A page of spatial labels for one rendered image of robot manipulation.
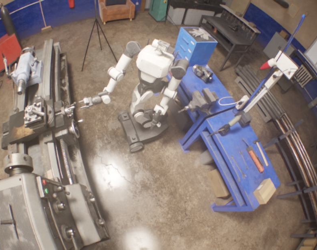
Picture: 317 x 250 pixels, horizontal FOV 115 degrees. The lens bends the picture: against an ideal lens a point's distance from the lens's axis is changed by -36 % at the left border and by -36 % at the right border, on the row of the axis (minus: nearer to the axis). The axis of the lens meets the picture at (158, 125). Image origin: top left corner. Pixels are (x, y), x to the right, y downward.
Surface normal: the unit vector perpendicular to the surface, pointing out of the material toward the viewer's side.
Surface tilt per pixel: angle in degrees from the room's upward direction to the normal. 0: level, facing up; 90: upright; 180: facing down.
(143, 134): 0
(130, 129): 0
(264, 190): 0
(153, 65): 84
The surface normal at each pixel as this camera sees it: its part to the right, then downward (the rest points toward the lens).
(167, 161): 0.16, -0.46
